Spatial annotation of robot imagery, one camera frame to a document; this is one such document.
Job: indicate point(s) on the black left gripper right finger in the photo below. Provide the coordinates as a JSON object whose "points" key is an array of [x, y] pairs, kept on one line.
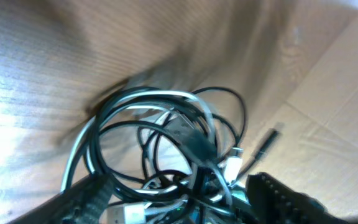
{"points": [[274, 202]]}

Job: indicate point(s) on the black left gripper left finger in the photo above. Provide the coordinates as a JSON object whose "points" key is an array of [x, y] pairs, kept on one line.
{"points": [[84, 202]]}

